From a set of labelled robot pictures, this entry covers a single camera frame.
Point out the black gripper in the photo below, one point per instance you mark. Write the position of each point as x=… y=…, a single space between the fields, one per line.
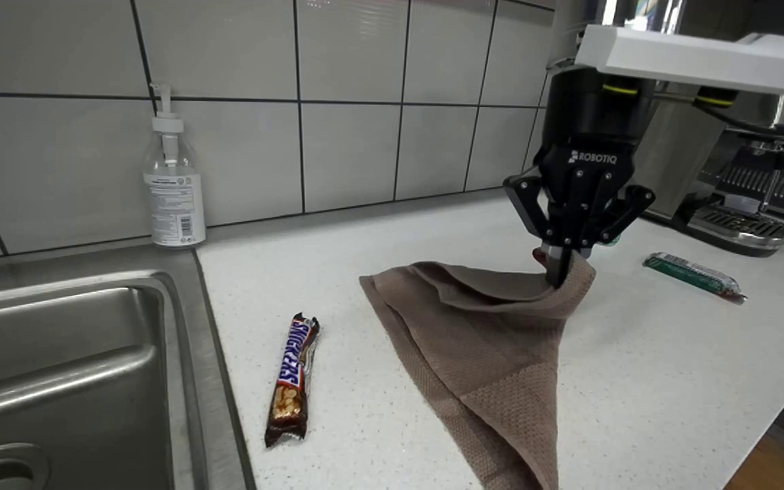
x=578 y=192

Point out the brown towel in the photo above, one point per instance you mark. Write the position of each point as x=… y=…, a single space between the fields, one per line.
x=484 y=350

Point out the green wrapped snack bar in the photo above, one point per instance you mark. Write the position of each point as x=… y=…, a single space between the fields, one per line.
x=699 y=275

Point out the stainless steel espresso machine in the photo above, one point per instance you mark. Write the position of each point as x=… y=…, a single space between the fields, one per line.
x=716 y=169

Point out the brown Snickers candy bar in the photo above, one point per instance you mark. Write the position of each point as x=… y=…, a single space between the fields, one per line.
x=288 y=414

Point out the clear soap pump bottle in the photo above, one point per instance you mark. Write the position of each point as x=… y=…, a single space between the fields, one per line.
x=175 y=186

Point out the stainless steel sink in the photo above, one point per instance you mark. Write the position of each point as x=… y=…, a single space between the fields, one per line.
x=113 y=376

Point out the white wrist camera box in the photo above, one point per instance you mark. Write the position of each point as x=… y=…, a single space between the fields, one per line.
x=752 y=63

